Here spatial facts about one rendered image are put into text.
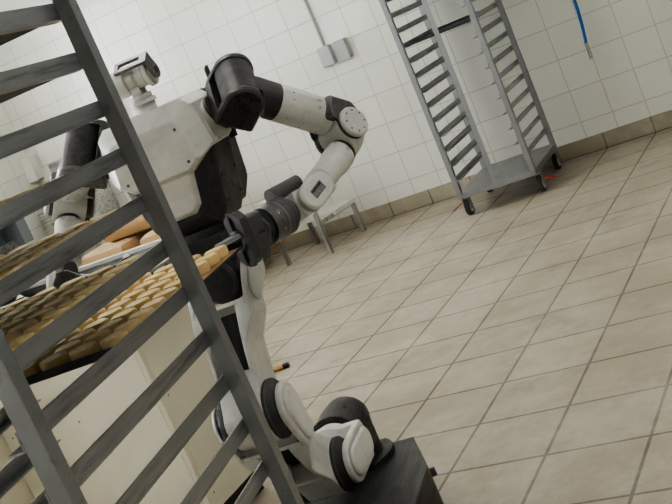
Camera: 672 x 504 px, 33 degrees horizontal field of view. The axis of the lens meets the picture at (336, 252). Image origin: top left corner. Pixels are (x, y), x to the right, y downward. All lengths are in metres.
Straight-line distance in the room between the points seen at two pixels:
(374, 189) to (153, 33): 1.90
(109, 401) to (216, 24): 4.58
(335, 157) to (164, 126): 0.40
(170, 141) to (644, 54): 4.65
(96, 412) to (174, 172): 1.23
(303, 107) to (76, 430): 1.51
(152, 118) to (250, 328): 0.53
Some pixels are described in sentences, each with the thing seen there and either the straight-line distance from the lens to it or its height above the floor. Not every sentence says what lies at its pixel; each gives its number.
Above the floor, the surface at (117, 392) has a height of 0.54.
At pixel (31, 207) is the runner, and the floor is 1.22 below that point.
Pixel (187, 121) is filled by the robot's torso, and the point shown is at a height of 1.23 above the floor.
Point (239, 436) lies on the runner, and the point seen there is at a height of 0.69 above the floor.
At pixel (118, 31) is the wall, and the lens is 8.21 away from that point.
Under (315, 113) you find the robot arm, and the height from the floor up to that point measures 1.13.
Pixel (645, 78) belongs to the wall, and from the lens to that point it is 6.92.
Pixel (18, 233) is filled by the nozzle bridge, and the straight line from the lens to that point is 4.19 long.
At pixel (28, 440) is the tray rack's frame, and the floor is 0.96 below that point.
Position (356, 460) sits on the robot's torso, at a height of 0.29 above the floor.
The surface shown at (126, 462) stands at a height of 0.31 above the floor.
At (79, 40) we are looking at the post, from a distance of 2.02.
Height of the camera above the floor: 1.29
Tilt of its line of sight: 10 degrees down
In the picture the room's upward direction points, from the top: 23 degrees counter-clockwise
